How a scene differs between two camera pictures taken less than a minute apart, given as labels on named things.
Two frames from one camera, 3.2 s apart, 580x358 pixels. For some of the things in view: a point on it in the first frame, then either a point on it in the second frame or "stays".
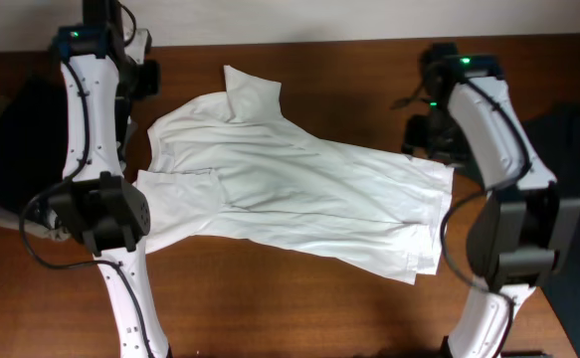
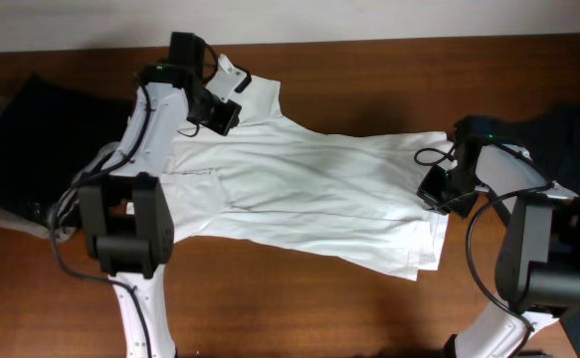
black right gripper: x=450 y=153 -> x=427 y=191
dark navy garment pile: x=568 y=144 stays
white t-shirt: x=223 y=164 stays
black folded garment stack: x=23 y=148 stays
